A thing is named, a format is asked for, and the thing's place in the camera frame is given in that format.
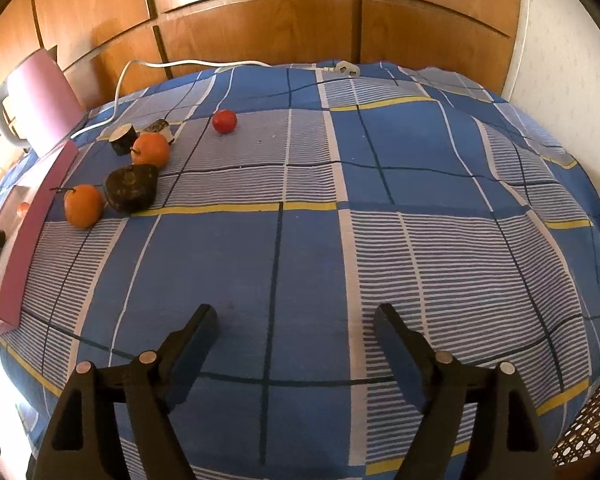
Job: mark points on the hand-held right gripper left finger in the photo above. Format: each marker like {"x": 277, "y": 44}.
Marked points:
{"x": 187, "y": 360}

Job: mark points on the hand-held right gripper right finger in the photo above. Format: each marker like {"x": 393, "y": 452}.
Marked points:
{"x": 405, "y": 360}

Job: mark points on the pink shallow box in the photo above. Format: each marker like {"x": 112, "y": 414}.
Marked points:
{"x": 35, "y": 220}

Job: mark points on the orange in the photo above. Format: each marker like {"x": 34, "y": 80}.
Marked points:
{"x": 151, "y": 151}
{"x": 82, "y": 207}

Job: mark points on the dark brown lumpy fruit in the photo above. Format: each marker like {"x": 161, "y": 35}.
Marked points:
{"x": 131, "y": 187}

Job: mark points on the dark sushi roll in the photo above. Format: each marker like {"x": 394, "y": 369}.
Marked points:
{"x": 122, "y": 141}

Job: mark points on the red tomato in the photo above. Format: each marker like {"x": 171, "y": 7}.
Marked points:
{"x": 224, "y": 121}

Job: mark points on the small orange toy carrot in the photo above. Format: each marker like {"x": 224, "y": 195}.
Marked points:
{"x": 24, "y": 207}

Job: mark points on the blue plaid bed sheet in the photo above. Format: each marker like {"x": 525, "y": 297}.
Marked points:
{"x": 305, "y": 260}

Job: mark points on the pink electric kettle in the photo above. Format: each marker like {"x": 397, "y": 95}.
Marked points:
{"x": 40, "y": 95}

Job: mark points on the wicker basket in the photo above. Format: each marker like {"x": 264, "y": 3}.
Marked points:
{"x": 590, "y": 430}

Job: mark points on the sushi piece with white rice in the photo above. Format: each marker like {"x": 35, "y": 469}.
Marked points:
{"x": 157, "y": 126}

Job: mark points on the wooden panel headboard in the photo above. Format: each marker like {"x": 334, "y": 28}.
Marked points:
{"x": 255, "y": 25}

